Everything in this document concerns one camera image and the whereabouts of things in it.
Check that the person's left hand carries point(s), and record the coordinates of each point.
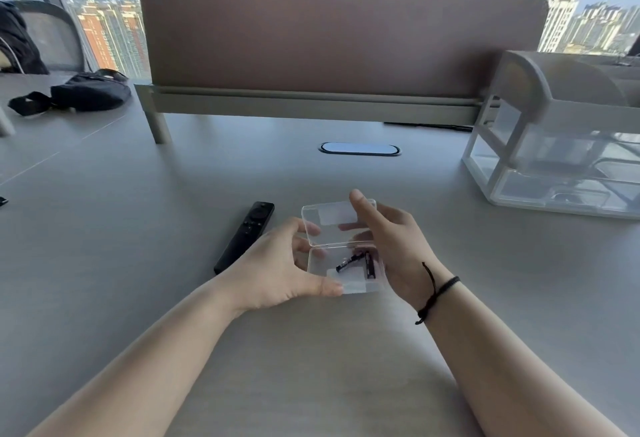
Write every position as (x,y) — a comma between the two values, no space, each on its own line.
(272,271)

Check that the person's right hand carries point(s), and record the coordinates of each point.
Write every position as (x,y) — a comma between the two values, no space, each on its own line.
(395,251)

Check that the person's left thumb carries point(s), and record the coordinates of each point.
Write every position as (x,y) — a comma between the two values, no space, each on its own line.
(320,287)

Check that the clear plastic hinged box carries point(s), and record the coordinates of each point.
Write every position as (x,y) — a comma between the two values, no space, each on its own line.
(340,246)

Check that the person's right forearm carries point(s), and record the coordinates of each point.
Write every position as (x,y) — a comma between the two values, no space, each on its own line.
(510,366)

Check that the person's left forearm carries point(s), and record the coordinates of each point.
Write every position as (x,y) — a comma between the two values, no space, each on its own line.
(145,361)

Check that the black battery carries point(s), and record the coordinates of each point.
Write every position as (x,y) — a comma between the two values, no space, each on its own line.
(348,263)

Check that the black remote control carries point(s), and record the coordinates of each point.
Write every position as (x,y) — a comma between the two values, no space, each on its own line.
(245,236)

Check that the brown desk divider panel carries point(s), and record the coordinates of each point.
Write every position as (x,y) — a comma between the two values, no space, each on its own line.
(330,46)

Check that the clear plastic desk organizer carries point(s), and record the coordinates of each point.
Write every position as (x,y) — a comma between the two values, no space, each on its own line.
(560,136)

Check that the black pouch bag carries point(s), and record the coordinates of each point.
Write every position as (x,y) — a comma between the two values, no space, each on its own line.
(82,92)

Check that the grey mesh office chair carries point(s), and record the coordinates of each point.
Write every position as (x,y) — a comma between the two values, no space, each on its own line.
(50,36)

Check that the black jacket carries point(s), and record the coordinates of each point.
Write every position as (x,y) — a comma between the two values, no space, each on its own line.
(17,41)

